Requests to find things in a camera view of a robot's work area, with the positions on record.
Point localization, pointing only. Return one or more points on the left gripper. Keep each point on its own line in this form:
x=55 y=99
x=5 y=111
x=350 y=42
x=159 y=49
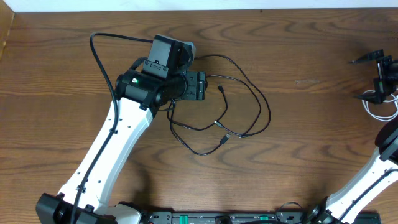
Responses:
x=201 y=85

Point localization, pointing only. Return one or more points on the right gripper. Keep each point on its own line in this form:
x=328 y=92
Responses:
x=381 y=76

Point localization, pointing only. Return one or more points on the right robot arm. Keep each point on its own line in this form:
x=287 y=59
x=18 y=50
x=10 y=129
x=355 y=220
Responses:
x=380 y=171

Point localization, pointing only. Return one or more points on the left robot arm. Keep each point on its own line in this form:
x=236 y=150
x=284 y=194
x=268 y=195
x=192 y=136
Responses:
x=137 y=96

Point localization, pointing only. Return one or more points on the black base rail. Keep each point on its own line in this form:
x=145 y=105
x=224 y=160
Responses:
x=224 y=217

